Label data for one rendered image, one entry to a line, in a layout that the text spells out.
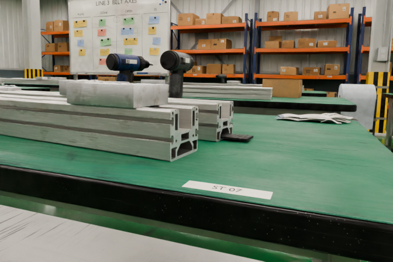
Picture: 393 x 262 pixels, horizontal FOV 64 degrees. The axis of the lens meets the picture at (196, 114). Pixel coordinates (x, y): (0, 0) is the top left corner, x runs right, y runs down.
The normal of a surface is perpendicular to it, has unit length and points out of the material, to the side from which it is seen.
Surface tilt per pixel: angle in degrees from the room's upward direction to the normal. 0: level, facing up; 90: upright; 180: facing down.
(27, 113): 90
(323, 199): 0
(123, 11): 90
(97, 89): 90
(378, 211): 0
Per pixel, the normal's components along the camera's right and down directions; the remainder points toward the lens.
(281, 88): -0.43, 0.07
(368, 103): -0.29, 0.26
